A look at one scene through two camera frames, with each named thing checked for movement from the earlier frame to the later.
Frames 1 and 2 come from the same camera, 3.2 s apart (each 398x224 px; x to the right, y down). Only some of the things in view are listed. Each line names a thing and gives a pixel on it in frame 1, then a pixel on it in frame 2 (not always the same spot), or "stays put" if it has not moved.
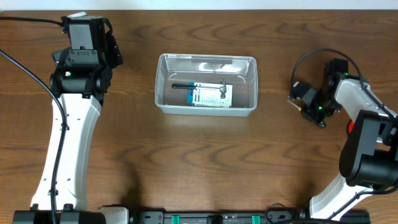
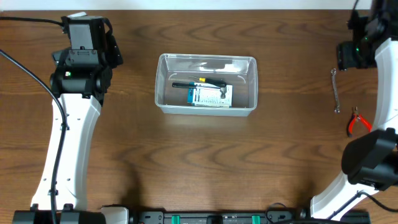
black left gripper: x=109 y=55 stays put
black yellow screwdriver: x=299 y=107 -> x=212 y=81
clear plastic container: x=239 y=71 stays put
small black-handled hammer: x=222 y=87 stays put
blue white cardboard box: x=209 y=97 stays put
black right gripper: x=308 y=112 -> x=347 y=57
